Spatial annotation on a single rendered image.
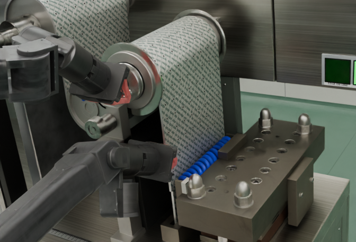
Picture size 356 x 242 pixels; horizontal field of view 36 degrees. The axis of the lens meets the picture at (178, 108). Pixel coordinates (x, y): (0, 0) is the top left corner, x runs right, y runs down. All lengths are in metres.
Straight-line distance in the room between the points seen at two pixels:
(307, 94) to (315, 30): 2.75
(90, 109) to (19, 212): 0.45
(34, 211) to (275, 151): 0.61
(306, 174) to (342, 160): 2.13
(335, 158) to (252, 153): 2.13
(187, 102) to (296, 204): 0.30
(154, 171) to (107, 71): 0.21
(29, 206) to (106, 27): 0.60
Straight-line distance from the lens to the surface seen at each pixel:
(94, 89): 0.92
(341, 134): 3.59
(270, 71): 1.27
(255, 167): 1.14
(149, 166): 0.98
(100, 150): 0.85
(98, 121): 1.03
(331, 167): 3.22
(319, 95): 3.91
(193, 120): 1.14
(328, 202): 1.27
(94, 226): 1.26
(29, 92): 0.82
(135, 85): 1.01
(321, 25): 1.19
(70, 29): 1.17
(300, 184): 1.14
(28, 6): 1.18
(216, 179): 1.12
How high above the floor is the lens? 1.60
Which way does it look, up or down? 23 degrees down
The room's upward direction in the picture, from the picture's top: 6 degrees counter-clockwise
